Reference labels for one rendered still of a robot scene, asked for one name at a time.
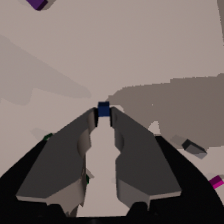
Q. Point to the short magenta rod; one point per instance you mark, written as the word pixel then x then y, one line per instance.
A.
pixel 216 181

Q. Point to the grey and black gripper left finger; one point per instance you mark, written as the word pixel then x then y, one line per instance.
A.
pixel 52 172

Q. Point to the purple rod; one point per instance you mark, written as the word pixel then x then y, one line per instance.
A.
pixel 37 4

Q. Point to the small blue cube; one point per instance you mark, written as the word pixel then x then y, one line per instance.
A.
pixel 103 109

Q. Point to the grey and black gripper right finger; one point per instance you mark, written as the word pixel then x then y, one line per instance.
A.
pixel 151 170

